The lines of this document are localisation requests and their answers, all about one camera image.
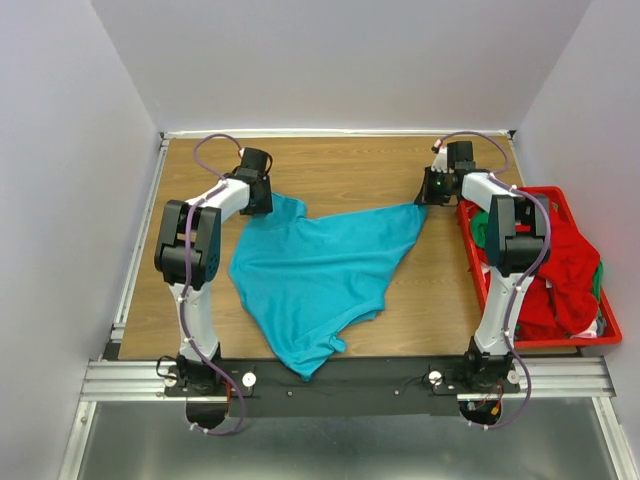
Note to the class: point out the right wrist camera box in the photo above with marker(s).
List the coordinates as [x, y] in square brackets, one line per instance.
[440, 162]

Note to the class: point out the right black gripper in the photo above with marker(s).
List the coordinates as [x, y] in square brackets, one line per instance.
[425, 196]

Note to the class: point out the green t shirt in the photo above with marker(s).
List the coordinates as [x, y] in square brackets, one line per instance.
[479, 228]

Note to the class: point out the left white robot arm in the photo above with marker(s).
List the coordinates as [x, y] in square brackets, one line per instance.
[188, 249]

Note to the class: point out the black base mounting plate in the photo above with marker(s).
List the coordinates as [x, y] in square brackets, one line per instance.
[359, 386]

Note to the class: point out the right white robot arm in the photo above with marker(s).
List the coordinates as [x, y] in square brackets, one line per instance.
[517, 243]

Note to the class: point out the grey white garment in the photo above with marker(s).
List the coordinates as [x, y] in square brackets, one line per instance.
[595, 330]

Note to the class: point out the teal t shirt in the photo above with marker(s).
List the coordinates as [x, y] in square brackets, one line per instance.
[304, 280]

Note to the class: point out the red t shirt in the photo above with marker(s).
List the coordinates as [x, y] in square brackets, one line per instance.
[570, 280]

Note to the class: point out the red plastic bin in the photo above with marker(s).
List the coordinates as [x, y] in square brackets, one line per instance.
[550, 340]

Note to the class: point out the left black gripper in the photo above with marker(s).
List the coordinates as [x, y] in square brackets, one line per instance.
[266, 206]

